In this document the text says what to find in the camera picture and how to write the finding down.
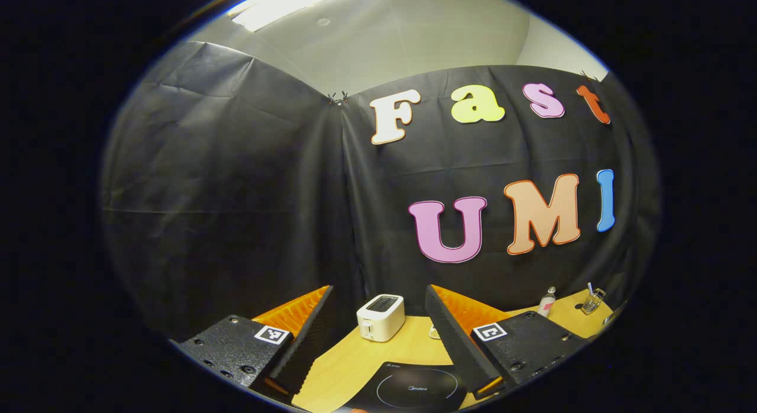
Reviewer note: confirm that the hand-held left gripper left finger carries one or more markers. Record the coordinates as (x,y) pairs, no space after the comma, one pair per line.
(307,348)

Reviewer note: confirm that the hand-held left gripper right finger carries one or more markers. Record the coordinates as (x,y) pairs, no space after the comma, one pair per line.
(455,348)

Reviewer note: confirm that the black induction cooktop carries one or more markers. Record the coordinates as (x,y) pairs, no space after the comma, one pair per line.
(414,389)

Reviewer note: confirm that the white divided dish of beans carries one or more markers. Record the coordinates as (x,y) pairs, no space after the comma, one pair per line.
(434,332)

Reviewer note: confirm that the white toaster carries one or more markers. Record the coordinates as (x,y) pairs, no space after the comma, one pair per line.
(381,319)

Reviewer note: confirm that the small bottle with pink label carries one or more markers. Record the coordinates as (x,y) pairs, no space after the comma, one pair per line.
(546,303)

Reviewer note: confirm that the black spring clips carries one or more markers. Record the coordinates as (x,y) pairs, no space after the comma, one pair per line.
(588,76)
(337,98)

